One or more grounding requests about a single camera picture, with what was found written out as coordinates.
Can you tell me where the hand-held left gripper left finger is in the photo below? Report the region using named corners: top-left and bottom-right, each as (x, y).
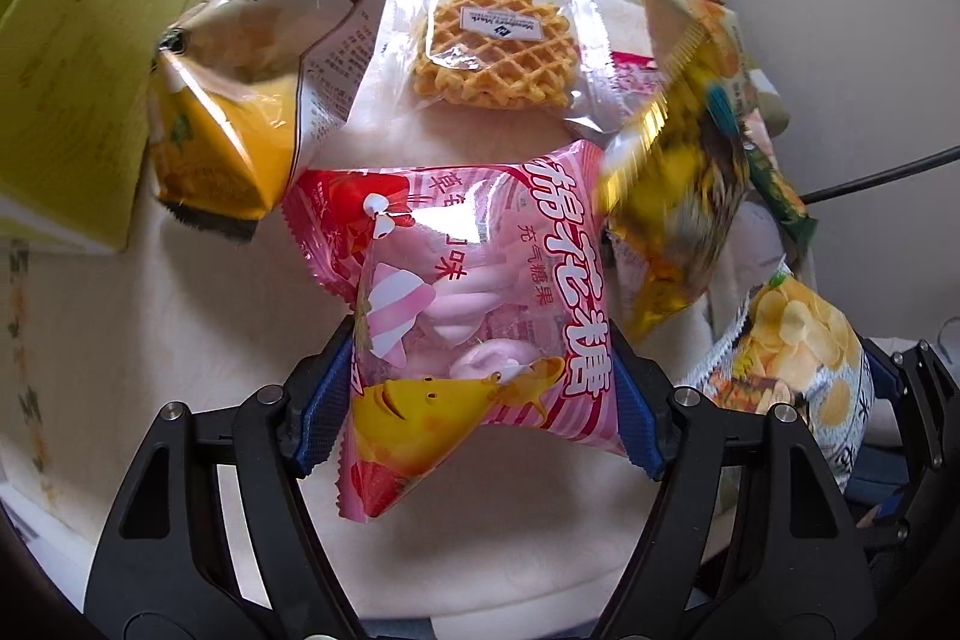
top-left (84, 314), bottom-right (362, 640)

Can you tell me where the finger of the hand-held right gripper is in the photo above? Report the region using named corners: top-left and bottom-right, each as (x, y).
top-left (859, 336), bottom-right (960, 551)

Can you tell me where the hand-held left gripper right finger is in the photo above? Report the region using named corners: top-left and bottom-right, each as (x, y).
top-left (592, 321), bottom-right (875, 640)

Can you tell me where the potato chip bag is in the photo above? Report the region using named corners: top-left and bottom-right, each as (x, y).
top-left (686, 269), bottom-right (875, 500)

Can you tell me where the pink marshmallow packet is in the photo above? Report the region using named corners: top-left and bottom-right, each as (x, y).
top-left (281, 139), bottom-right (638, 525)

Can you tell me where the yellow snack bag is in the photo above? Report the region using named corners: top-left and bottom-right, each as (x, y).
top-left (596, 0), bottom-right (760, 342)

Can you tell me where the green cardboard box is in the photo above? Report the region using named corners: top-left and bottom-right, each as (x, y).
top-left (0, 0), bottom-right (241, 256)

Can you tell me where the dark green snack packet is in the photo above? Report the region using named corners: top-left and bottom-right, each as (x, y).
top-left (741, 141), bottom-right (820, 255)

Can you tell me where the white and orange snack bag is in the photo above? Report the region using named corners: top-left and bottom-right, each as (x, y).
top-left (146, 0), bottom-right (410, 245)

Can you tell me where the small pink packet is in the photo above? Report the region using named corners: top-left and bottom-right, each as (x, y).
top-left (607, 51), bottom-right (670, 103)

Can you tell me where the clear waffle packet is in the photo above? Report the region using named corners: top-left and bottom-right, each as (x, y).
top-left (367, 0), bottom-right (662, 139)

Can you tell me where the black cable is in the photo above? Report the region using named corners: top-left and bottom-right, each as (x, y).
top-left (799, 145), bottom-right (960, 203)

